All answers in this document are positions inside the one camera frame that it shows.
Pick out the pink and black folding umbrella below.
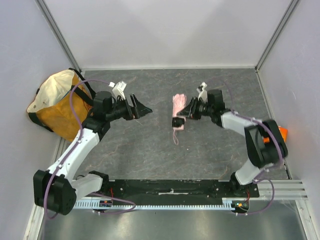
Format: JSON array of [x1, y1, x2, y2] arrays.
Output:
[[171, 93, 187, 145]]

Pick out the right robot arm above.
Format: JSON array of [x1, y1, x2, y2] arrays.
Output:
[[172, 88, 288, 187]]

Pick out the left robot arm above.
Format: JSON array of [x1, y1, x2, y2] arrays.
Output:
[[33, 91, 152, 215]]

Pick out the orange razor box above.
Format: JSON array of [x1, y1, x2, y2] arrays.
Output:
[[263, 126, 288, 143]]

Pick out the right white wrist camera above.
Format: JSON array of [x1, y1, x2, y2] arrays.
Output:
[[196, 82, 208, 103]]

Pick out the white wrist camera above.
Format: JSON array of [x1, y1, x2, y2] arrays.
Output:
[[108, 81, 127, 100], [196, 82, 208, 103]]

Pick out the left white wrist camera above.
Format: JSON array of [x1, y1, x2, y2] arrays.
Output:
[[108, 81, 127, 100]]

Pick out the yellow tote bag black handles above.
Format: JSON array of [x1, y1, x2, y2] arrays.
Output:
[[26, 68, 96, 142]]

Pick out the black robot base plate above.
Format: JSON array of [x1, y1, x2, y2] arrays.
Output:
[[97, 179, 260, 204]]

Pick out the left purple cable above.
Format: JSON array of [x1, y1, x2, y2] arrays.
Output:
[[43, 79, 137, 220]]

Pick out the purple cable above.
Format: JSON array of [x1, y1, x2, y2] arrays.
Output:
[[43, 79, 137, 220], [212, 76, 286, 216]]

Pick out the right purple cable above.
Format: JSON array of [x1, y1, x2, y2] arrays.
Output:
[[212, 76, 286, 216]]

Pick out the light blue cable duct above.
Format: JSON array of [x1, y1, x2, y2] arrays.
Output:
[[73, 197, 235, 211]]

